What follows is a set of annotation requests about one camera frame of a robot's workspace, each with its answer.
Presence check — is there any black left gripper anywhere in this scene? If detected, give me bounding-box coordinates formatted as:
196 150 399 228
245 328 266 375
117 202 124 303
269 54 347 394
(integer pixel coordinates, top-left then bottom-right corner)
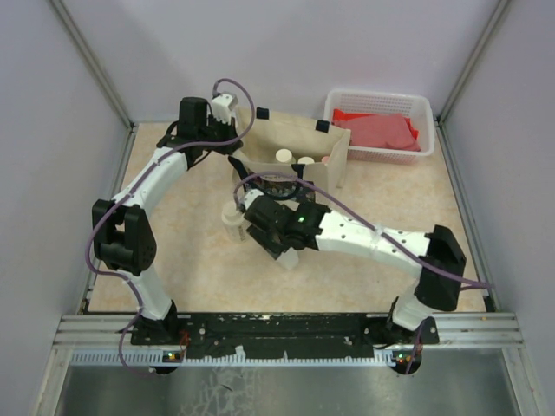
198 113 242 155

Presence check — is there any white bottle dark cap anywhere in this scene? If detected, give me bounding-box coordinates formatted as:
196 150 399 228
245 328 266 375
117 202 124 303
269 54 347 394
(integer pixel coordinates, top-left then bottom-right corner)
276 248 299 270

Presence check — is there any green bottle beige cap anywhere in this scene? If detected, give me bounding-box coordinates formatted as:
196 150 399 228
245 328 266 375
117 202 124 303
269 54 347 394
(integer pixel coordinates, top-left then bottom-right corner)
275 148 295 164

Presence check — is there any beige canvas tote bag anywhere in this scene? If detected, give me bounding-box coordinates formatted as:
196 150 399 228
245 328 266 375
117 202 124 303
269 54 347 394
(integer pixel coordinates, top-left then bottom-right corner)
232 108 351 204

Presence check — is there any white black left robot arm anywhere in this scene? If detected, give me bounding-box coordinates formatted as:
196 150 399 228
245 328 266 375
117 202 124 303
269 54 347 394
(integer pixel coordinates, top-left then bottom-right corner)
90 93 242 345

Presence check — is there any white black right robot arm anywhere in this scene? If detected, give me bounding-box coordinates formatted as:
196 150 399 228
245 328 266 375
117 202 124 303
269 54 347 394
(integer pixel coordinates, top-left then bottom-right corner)
243 192 467 343

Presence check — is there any beige bottle cream cap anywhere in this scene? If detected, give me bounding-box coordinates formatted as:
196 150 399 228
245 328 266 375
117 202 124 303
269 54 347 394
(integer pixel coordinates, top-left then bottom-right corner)
221 201 247 243

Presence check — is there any red cloth in basket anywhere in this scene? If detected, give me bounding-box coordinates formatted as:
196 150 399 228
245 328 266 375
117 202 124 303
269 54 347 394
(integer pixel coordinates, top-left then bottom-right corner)
332 109 421 152

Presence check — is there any white plastic mesh basket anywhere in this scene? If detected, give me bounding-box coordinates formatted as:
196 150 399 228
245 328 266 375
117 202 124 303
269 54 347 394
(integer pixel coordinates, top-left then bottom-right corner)
323 88 435 165

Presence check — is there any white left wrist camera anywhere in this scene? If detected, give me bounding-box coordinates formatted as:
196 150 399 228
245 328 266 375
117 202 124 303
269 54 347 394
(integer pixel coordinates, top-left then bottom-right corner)
210 93 238 125

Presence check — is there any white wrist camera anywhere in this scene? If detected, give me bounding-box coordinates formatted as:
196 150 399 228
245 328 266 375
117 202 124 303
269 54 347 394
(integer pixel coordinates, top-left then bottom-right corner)
237 189 264 212
210 93 238 125

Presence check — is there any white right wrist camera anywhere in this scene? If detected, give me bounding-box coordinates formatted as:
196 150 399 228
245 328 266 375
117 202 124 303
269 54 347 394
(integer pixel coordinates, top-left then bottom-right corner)
237 189 264 212

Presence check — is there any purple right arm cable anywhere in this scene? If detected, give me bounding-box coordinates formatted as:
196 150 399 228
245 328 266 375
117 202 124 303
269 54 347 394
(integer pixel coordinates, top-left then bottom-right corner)
232 172 493 374

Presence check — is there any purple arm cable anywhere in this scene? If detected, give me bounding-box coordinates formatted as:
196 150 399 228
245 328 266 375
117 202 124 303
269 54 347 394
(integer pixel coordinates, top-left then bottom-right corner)
232 172 493 374
82 78 255 376

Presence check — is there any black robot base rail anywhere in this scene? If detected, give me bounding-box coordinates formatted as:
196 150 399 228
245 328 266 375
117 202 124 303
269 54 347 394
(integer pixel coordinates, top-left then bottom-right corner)
131 313 439 360

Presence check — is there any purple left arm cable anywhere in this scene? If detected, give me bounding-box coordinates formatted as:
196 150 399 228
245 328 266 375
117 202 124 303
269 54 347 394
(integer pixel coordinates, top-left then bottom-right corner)
82 78 255 376

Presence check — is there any white slotted cable duct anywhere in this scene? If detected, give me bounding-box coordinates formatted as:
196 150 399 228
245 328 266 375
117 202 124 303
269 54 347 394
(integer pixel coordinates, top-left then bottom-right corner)
69 348 424 367

